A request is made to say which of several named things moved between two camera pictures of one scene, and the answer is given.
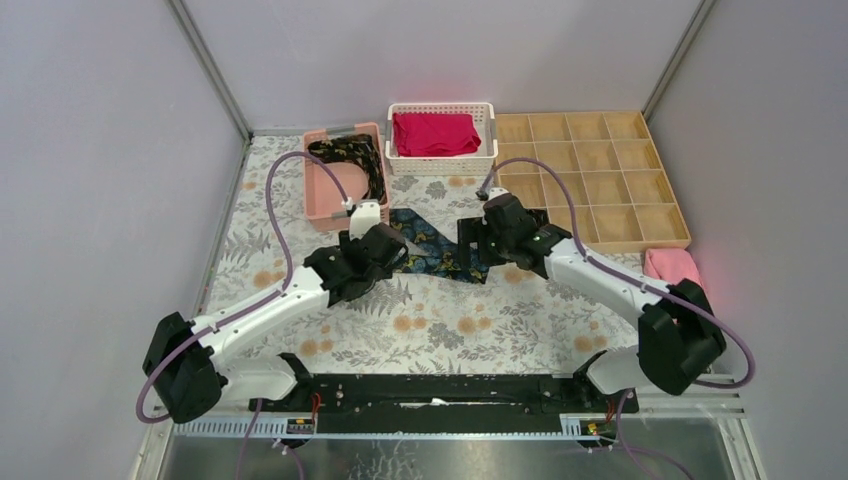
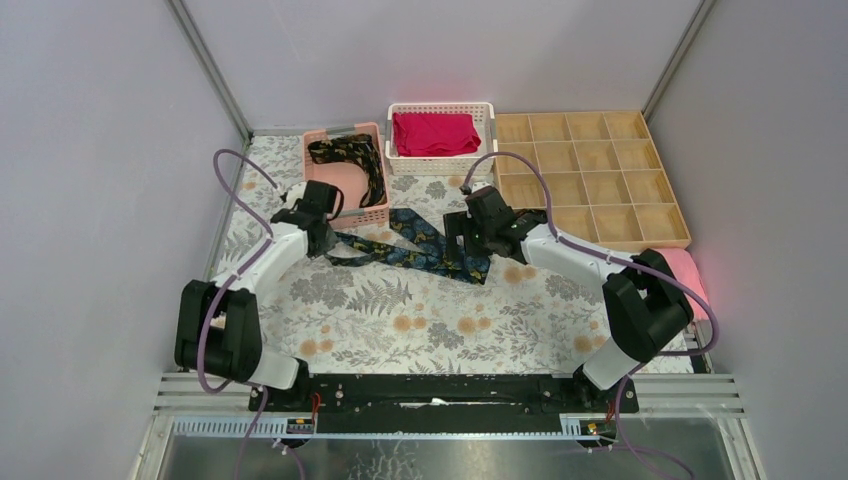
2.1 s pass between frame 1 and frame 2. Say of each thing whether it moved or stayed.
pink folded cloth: stayed
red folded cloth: stayed
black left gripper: moved
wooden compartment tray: stayed
